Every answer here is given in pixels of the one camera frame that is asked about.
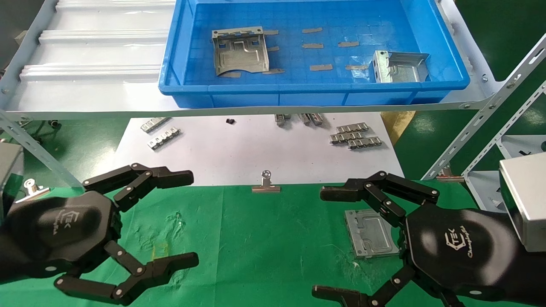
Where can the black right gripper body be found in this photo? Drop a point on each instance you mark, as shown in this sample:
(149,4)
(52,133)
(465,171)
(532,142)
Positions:
(458,251)

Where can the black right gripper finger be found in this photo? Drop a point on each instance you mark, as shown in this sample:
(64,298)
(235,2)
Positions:
(379,189)
(349,299)

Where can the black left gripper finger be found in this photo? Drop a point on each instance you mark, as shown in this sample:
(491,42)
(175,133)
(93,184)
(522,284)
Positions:
(166,266)
(145,177)

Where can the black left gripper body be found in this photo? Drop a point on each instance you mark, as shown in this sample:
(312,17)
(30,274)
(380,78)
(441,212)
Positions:
(55,226)

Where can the sheet metal bracket part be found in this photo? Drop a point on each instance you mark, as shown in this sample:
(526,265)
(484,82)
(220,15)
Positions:
(371,234)

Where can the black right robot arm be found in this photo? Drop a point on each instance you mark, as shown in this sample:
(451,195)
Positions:
(531,273)

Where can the small metal clip strip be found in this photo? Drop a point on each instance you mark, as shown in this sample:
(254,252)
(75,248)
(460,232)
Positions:
(154,124)
(352,127)
(280,119)
(164,138)
(305,119)
(345,137)
(317,119)
(364,143)

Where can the silver binder clip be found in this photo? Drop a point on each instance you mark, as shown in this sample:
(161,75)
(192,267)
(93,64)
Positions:
(448,175)
(266,187)
(32,187)

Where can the grey metal side stand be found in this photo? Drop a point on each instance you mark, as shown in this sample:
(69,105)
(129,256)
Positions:
(482,187)

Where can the slotted grey angle strut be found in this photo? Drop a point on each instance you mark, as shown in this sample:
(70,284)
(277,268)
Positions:
(34,149)
(486,108)
(505,128)

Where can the white paper sheet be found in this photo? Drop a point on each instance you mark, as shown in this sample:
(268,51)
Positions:
(234,153)

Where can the grey metal shelf rack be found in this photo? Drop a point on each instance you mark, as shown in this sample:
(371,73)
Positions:
(98,89)

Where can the green cloth mat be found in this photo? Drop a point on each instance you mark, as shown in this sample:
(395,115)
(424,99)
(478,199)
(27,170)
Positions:
(264,247)

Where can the small boxed sheet metal part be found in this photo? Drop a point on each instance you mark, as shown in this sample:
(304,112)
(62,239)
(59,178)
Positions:
(401,72)

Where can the blue plastic bin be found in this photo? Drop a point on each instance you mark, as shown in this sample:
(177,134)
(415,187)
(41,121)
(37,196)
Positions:
(298,87)

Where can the notched sheet metal part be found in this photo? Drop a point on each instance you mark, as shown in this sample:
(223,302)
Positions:
(241,57)

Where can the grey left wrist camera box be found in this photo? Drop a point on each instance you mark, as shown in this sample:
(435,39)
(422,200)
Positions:
(8,166)

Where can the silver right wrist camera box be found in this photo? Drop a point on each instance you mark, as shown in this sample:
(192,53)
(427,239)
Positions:
(527,196)

